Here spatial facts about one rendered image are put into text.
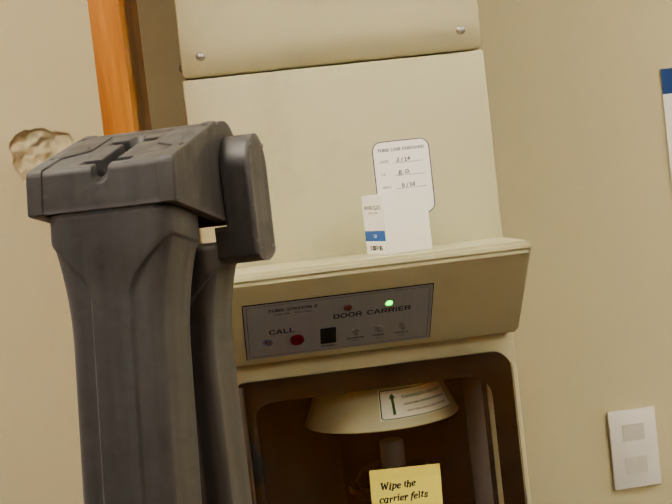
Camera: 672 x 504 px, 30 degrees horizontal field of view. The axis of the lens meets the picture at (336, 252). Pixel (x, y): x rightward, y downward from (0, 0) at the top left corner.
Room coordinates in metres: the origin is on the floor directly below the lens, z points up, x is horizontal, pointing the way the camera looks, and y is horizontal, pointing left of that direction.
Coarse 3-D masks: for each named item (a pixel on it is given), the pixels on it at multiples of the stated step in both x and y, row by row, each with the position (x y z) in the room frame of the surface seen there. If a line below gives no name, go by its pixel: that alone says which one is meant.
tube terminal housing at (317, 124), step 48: (192, 96) 1.31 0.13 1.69; (240, 96) 1.31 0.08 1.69; (288, 96) 1.32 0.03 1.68; (336, 96) 1.32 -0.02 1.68; (384, 96) 1.33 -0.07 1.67; (432, 96) 1.33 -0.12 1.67; (480, 96) 1.34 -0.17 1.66; (288, 144) 1.32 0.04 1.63; (336, 144) 1.32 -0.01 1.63; (432, 144) 1.33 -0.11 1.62; (480, 144) 1.34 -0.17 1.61; (288, 192) 1.32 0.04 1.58; (336, 192) 1.32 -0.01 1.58; (480, 192) 1.34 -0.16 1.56; (288, 240) 1.32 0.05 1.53; (336, 240) 1.32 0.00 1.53; (432, 240) 1.33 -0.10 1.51; (480, 336) 1.34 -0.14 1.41; (528, 480) 1.34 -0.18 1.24
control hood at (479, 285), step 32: (352, 256) 1.29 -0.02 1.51; (384, 256) 1.23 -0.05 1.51; (416, 256) 1.22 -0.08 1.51; (448, 256) 1.22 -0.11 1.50; (480, 256) 1.22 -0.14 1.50; (512, 256) 1.23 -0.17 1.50; (256, 288) 1.20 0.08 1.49; (288, 288) 1.21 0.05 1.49; (320, 288) 1.22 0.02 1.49; (352, 288) 1.23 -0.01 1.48; (384, 288) 1.23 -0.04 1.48; (448, 288) 1.25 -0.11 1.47; (480, 288) 1.26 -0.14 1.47; (512, 288) 1.26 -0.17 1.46; (448, 320) 1.28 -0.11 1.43; (480, 320) 1.29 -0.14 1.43; (512, 320) 1.30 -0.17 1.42; (320, 352) 1.29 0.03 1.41
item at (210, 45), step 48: (192, 0) 1.31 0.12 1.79; (240, 0) 1.32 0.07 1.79; (288, 0) 1.32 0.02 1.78; (336, 0) 1.33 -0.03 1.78; (384, 0) 1.33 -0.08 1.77; (432, 0) 1.34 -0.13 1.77; (192, 48) 1.31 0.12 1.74; (240, 48) 1.31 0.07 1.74; (288, 48) 1.32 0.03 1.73; (336, 48) 1.32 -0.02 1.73; (384, 48) 1.33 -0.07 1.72; (432, 48) 1.33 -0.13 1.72
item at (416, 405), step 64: (256, 384) 1.30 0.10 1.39; (320, 384) 1.31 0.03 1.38; (384, 384) 1.31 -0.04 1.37; (448, 384) 1.32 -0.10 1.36; (512, 384) 1.33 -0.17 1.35; (256, 448) 1.30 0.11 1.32; (320, 448) 1.31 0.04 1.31; (384, 448) 1.31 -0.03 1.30; (448, 448) 1.32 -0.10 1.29; (512, 448) 1.33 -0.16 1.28
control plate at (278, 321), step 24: (408, 288) 1.24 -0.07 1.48; (432, 288) 1.24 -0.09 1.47; (264, 312) 1.23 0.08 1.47; (288, 312) 1.23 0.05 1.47; (312, 312) 1.24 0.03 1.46; (336, 312) 1.25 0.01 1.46; (360, 312) 1.25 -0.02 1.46; (384, 312) 1.26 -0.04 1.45; (408, 312) 1.26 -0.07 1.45; (264, 336) 1.26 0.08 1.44; (288, 336) 1.26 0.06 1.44; (312, 336) 1.27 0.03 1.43; (336, 336) 1.27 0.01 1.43; (360, 336) 1.28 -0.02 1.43; (384, 336) 1.28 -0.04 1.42; (408, 336) 1.29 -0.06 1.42
